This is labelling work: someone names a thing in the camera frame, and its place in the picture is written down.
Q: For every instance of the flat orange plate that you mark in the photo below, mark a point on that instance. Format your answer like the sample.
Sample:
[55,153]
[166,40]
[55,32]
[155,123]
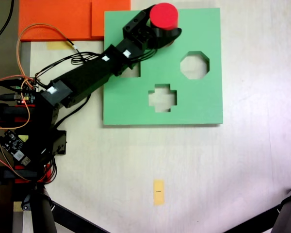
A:
[53,17]

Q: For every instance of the green shape sorter board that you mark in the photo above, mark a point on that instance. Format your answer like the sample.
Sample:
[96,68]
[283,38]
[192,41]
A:
[208,109]

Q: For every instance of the green circuit board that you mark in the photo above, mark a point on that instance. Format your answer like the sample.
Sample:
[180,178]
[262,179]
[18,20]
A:
[26,93]

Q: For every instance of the yellow tape strip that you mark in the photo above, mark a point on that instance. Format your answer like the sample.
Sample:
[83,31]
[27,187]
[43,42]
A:
[58,45]

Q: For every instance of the thin black tripod brace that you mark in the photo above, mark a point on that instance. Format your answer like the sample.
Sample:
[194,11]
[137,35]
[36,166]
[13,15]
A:
[75,217]
[254,219]

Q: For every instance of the thick black tripod leg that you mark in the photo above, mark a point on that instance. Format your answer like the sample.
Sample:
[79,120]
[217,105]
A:
[289,213]
[42,213]

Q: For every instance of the red cylinder block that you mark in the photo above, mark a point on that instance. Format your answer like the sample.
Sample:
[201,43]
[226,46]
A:
[164,15]

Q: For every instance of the red black table clamp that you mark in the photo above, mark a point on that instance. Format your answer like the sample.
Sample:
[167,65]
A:
[12,112]
[47,172]

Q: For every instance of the yellow tape marker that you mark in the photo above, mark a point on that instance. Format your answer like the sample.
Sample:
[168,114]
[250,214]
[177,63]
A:
[159,193]

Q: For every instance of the yellow tape piece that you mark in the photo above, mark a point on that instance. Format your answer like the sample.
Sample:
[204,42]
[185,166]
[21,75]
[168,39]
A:
[17,206]

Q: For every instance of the orange block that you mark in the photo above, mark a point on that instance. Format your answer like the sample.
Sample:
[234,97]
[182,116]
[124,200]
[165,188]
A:
[98,17]

